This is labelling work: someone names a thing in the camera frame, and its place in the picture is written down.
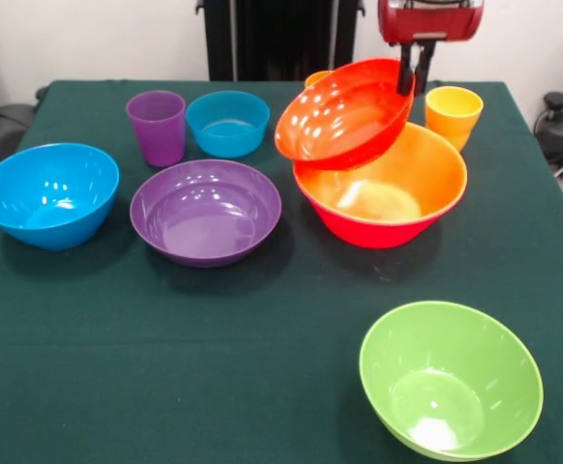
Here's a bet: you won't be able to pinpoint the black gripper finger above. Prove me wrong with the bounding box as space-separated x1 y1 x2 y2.
414 43 438 94
396 43 417 97

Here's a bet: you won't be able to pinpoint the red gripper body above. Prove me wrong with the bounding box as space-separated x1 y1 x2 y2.
376 0 485 47

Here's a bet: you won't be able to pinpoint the red bowl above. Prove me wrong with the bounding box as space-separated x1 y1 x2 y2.
274 58 416 171

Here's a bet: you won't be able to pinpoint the large orange bowl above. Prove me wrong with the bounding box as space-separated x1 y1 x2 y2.
292 121 469 226

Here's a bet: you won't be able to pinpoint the pink bowl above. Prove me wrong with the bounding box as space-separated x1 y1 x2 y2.
294 178 450 251

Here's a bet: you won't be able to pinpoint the purple bowl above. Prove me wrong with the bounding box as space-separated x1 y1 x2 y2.
129 159 283 270

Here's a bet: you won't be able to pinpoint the green bowl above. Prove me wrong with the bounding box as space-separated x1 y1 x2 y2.
358 300 546 462

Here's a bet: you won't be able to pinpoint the yellow cup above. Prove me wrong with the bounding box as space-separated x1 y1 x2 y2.
424 85 485 154

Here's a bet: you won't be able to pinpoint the orange cup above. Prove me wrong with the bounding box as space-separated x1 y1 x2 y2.
304 70 335 91

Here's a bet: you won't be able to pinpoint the small blue bowl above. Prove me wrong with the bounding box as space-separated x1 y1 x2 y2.
185 90 272 160

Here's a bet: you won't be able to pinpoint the purple cup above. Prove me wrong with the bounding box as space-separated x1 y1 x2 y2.
126 90 187 168

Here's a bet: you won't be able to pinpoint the dark green table cloth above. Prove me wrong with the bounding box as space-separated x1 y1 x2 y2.
0 79 563 464

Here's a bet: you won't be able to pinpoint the large blue bowl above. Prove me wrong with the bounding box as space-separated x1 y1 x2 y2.
0 142 121 251

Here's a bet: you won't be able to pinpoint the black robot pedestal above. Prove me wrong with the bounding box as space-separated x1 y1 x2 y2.
196 0 366 82

